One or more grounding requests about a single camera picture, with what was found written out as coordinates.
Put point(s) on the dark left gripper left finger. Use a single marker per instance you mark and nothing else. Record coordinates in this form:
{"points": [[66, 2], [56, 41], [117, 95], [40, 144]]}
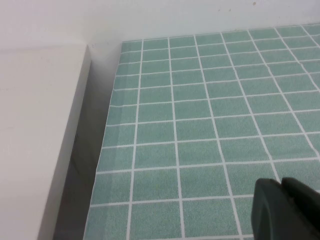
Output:
{"points": [[267, 210]]}

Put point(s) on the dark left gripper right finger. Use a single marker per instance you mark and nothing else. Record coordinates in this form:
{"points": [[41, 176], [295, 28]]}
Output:
{"points": [[305, 215]]}

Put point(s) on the green checked tablecloth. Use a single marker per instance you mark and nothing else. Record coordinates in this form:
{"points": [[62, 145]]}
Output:
{"points": [[200, 125]]}

